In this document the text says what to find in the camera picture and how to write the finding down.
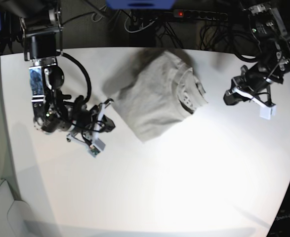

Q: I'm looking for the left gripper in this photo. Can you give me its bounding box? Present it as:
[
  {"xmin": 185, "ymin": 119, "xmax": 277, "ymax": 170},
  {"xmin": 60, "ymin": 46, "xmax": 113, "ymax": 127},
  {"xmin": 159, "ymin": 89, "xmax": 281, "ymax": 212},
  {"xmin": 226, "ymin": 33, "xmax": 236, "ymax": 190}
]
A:
[{"xmin": 223, "ymin": 76, "xmax": 276, "ymax": 108}]

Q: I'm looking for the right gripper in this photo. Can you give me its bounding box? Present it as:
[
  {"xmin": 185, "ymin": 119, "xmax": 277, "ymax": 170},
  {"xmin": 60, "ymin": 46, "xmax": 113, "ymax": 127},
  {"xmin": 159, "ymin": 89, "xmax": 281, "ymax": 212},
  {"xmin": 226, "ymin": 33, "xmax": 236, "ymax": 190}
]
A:
[{"xmin": 66, "ymin": 98, "xmax": 116, "ymax": 149}]

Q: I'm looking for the light grey t-shirt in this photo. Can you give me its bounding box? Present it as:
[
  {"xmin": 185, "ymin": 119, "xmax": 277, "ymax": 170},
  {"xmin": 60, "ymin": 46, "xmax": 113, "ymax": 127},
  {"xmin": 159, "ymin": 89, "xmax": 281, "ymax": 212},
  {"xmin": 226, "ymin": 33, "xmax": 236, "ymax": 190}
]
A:
[{"xmin": 103, "ymin": 48, "xmax": 207, "ymax": 143}]

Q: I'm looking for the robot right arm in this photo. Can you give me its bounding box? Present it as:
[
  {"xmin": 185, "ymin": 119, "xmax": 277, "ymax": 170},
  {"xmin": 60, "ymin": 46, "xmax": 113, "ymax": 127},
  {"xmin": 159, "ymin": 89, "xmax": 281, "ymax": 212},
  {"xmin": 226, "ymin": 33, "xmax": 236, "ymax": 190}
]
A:
[{"xmin": 3, "ymin": 0, "xmax": 115, "ymax": 156}]

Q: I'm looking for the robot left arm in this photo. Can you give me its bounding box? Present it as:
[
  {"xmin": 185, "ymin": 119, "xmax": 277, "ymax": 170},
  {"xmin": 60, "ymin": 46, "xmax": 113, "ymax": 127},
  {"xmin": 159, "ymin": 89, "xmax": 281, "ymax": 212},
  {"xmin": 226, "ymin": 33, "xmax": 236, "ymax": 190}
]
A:
[{"xmin": 223, "ymin": 0, "xmax": 290, "ymax": 110}]

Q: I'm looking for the black power strip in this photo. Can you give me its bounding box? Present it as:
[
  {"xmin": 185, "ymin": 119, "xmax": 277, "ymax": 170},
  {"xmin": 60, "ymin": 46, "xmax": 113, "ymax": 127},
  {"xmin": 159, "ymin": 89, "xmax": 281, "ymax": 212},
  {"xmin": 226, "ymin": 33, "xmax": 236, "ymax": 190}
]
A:
[{"xmin": 173, "ymin": 9, "xmax": 228, "ymax": 21}]

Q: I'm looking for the blue box overhead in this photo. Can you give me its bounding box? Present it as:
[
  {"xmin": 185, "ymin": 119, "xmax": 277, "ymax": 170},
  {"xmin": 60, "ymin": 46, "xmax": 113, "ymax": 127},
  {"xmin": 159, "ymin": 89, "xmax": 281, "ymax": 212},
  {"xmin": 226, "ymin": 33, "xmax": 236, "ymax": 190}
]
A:
[{"xmin": 106, "ymin": 0, "xmax": 176, "ymax": 9}]

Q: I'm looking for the grey side cabinet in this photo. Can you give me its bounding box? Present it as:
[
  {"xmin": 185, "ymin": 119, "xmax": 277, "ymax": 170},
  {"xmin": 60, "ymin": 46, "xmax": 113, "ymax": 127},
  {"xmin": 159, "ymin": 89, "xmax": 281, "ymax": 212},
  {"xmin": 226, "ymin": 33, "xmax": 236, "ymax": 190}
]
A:
[{"xmin": 0, "ymin": 180, "xmax": 33, "ymax": 237}]

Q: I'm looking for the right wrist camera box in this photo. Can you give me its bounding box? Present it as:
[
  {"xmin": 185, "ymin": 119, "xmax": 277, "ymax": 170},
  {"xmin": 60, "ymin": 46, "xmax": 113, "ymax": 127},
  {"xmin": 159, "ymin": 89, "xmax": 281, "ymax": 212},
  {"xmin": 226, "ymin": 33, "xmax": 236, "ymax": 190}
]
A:
[{"xmin": 88, "ymin": 138, "xmax": 105, "ymax": 158}]

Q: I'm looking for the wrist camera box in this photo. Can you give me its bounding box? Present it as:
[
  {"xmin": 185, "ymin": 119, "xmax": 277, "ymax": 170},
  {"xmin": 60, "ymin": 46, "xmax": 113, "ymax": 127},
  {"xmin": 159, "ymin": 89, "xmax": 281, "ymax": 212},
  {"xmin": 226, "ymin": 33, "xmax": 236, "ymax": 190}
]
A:
[
  {"xmin": 88, "ymin": 138, "xmax": 105, "ymax": 158},
  {"xmin": 259, "ymin": 105, "xmax": 277, "ymax": 120}
]

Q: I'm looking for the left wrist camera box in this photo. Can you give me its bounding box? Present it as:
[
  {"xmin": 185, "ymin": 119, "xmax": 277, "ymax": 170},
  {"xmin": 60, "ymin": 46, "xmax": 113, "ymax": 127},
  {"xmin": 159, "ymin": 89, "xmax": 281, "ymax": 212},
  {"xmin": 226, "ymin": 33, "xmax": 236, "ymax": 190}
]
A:
[{"xmin": 259, "ymin": 105, "xmax": 277, "ymax": 120}]

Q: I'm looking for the white cable loop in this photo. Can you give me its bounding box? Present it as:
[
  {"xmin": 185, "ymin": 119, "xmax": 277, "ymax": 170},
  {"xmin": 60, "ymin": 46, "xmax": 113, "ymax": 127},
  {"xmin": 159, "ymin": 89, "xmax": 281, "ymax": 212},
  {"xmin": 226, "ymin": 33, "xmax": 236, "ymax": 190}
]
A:
[{"xmin": 124, "ymin": 9, "xmax": 158, "ymax": 34}]

